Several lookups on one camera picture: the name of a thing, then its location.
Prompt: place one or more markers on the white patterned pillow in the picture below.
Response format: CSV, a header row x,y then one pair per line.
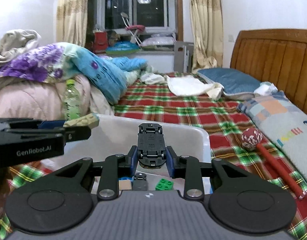
x,y
283,123

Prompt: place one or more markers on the wooden bed headboard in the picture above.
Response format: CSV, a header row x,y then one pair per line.
x,y
275,55

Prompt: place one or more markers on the white translucent plastic bin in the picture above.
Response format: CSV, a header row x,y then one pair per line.
x,y
116,135

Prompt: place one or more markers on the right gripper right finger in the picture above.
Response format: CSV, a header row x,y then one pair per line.
x,y
187,168

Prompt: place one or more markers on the plaid bed sheet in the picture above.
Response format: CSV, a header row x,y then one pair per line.
x,y
221,119

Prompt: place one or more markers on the blue blanket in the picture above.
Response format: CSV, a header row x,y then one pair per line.
x,y
108,74

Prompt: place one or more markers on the pink quilt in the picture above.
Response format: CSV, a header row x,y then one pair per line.
x,y
29,99

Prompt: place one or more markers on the green tea bottle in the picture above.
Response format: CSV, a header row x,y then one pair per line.
x,y
71,101

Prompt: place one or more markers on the blue pillow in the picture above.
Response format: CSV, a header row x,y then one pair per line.
x,y
236,84

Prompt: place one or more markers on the light wooden cube block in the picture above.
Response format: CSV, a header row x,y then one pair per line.
x,y
125,185

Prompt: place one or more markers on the window frame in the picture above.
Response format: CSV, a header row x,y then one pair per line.
x,y
158,16

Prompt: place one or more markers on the left beige curtain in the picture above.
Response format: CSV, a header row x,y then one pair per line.
x,y
71,25

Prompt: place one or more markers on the white cloth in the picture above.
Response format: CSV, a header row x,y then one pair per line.
x,y
190,86

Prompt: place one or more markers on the beige curtain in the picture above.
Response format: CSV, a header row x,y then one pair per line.
x,y
71,25
207,30

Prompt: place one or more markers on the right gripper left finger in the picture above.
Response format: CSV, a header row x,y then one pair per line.
x,y
114,167

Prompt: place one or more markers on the grey folding stool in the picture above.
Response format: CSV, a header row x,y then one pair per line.
x,y
183,54

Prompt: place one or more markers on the purple floral blanket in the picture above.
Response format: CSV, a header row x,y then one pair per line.
x,y
52,63

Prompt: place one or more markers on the green toy brick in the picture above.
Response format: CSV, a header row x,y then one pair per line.
x,y
164,185

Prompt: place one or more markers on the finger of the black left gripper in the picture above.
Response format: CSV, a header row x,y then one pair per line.
x,y
69,134
28,123

